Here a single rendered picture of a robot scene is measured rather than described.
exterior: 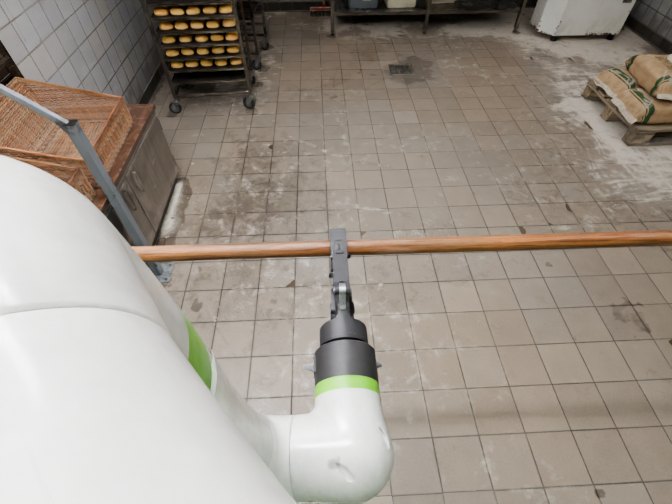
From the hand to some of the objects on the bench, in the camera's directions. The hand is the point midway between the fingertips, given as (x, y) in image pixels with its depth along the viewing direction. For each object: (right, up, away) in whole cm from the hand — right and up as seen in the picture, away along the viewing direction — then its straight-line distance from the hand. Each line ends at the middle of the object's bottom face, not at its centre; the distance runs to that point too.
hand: (338, 249), depth 71 cm
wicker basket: (-134, +49, +121) cm, 187 cm away
